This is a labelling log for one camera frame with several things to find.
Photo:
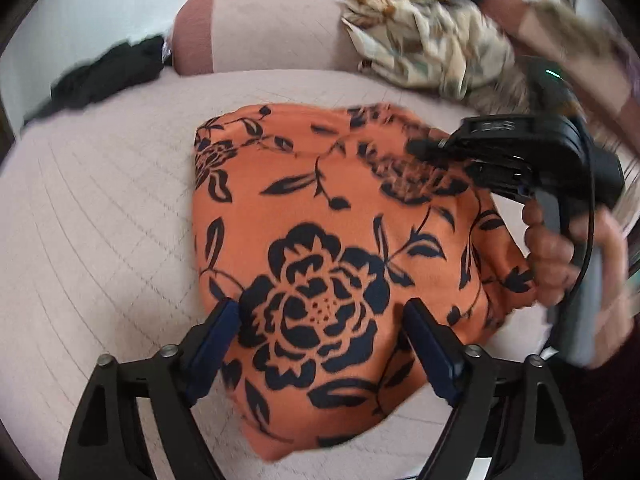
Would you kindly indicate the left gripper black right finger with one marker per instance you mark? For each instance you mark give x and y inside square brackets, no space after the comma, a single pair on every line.
[509,413]

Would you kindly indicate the orange black floral garment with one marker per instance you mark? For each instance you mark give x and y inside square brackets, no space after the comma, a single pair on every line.
[320,226]

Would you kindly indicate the person's right hand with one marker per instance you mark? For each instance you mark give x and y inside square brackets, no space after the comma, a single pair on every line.
[550,255]

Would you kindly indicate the person lying on bed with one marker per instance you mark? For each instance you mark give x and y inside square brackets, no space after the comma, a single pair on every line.
[603,69]

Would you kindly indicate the pink quilted bed cover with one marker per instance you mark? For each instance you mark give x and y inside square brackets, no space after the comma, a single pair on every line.
[96,251]

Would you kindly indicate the cream floral patterned cloth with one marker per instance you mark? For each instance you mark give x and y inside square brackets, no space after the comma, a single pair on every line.
[445,46]

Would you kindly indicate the pink quilted bolster pillow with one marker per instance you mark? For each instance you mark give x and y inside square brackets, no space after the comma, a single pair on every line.
[223,36]

